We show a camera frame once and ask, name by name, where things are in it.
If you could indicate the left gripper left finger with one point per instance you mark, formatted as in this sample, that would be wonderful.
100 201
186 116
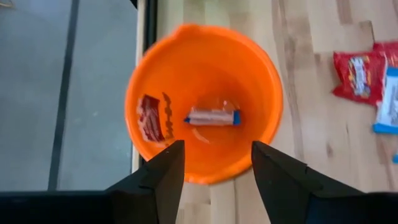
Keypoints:
155 193

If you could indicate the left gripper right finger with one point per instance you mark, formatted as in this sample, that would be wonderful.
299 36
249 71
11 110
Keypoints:
280 186

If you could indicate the white blue Hershey's bar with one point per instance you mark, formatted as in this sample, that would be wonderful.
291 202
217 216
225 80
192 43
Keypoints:
213 117
395 158
390 102

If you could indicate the red Skittles candy bag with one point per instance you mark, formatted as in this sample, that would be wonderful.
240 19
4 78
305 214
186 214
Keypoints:
357 77
388 51

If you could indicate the orange plastic bucket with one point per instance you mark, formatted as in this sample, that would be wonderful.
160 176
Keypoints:
202 77

